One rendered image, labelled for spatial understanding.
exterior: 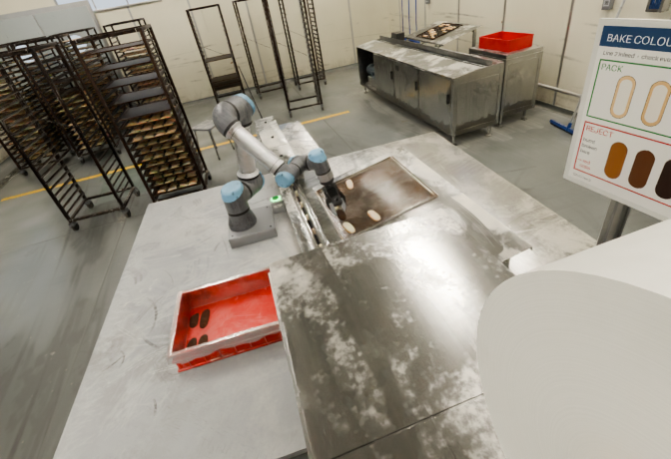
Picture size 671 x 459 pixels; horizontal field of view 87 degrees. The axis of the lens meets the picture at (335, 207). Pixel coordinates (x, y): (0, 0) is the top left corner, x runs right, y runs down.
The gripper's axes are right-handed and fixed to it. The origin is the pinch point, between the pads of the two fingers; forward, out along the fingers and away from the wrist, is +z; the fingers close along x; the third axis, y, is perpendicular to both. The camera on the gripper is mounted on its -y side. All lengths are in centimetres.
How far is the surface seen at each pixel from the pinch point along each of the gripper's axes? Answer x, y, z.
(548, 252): -69, -59, 22
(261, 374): 52, -66, 0
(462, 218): -44, -39, 2
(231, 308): 60, -32, -1
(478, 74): -212, 193, 51
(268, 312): 46, -40, 1
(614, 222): -65, -86, -18
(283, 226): 30.3, 17.2, 4.5
